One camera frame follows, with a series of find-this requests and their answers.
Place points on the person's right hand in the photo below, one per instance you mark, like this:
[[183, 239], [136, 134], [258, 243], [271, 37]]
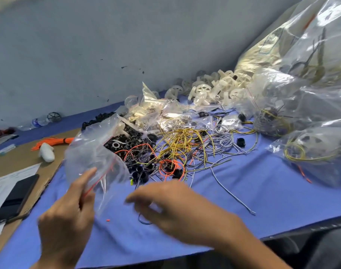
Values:
[[187, 213]]

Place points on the person's left hand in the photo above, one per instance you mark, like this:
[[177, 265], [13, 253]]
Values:
[[64, 227]]

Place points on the pile of black plastic rings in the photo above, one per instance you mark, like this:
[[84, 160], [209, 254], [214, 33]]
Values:
[[137, 154]]

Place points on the clear zip plastic bag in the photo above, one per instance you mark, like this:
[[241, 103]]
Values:
[[92, 154]]

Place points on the heap of plastic bags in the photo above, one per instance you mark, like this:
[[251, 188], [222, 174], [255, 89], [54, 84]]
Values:
[[153, 109]]

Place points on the pile of white plastic wheels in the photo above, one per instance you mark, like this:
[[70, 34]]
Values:
[[209, 86]]

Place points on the pile of large plastic bags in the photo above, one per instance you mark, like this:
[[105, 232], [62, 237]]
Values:
[[305, 81]]

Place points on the black smartphone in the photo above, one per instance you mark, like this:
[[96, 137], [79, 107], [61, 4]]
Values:
[[13, 201]]

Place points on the white paper sheet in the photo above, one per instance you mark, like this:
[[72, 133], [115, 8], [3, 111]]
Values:
[[5, 185]]

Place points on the white handheld device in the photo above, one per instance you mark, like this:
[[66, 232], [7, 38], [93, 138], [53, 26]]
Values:
[[46, 153]]

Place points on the brown cardboard sheet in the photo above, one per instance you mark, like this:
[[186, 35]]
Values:
[[19, 165]]

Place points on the orange tie bundle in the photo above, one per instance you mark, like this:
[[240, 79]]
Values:
[[53, 142]]

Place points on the small white label card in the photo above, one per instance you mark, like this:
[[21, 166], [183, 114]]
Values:
[[6, 149]]

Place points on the clear plastic water bottle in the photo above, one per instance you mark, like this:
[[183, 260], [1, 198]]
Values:
[[36, 123]]

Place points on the black round wheel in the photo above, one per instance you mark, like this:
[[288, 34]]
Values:
[[54, 117]]

